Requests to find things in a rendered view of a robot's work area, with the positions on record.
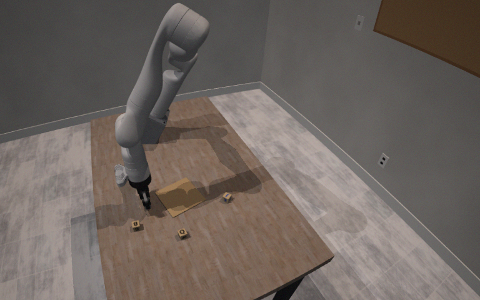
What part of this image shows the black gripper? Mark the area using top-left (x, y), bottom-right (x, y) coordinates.
top-left (128, 173), bottom-right (151, 209)

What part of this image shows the tan flat mat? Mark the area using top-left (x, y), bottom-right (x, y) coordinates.
top-left (155, 177), bottom-right (206, 218)

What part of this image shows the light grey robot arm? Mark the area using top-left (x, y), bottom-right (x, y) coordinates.
top-left (114, 3), bottom-right (210, 187)

